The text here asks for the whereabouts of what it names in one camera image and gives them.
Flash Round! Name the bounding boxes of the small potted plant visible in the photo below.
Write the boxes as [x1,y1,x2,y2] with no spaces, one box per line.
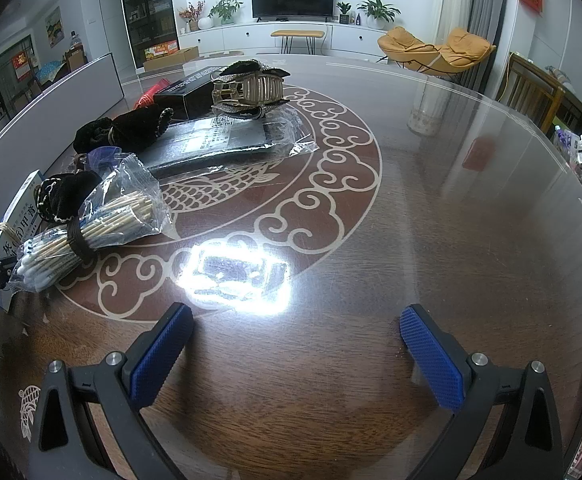
[337,1,352,24]

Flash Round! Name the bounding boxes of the dark glass display cabinet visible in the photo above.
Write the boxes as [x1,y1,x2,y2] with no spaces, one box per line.
[122,0,179,70]

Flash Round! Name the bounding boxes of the black odor removing bar box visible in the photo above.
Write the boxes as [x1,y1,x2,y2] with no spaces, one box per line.
[153,66,223,120]

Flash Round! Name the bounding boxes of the phone case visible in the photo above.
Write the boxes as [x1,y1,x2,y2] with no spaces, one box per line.
[139,103,317,180]

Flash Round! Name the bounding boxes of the potted green plant right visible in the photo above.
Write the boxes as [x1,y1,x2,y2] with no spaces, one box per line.
[357,0,401,29]

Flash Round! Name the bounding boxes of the wooden bench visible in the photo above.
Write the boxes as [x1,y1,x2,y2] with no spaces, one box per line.
[270,29,325,55]

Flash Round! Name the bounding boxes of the framed wall picture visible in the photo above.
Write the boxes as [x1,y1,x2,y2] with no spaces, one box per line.
[44,6,64,48]

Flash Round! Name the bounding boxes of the blue white medicine box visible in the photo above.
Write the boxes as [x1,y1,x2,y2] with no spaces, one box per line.
[0,169,47,311]

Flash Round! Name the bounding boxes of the cotton swabs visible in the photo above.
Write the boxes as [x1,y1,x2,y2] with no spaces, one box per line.
[10,154,176,292]

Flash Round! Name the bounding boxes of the black velvet scrunchie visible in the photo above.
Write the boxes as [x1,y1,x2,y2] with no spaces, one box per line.
[73,105,174,154]

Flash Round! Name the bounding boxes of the wooden chair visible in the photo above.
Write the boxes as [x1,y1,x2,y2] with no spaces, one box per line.
[496,52,566,136]

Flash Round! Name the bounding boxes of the black beaded hair tie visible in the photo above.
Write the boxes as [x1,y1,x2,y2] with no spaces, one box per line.
[34,169,103,226]

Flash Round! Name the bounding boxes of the rhinestone bow hair clip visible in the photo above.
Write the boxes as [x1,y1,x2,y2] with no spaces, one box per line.
[211,60,290,118]

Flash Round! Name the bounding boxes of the red candy packet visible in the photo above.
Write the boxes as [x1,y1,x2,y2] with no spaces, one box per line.
[134,78,171,110]

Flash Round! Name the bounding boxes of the potted green plant left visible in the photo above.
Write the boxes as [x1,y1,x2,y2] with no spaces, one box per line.
[209,0,243,25]

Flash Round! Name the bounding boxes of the potted green plant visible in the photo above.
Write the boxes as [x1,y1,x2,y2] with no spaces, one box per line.
[209,0,243,25]
[357,0,401,29]

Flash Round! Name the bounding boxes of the orange lounge chair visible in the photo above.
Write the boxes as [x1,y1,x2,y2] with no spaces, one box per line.
[378,26,495,76]

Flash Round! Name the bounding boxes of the cardboard box on floor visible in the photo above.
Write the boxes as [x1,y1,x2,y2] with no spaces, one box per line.
[143,46,199,72]

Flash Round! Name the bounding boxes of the white tv cabinet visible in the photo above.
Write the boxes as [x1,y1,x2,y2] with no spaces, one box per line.
[178,22,384,60]

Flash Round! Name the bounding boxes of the red flower vase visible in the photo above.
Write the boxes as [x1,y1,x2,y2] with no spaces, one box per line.
[178,0,205,32]

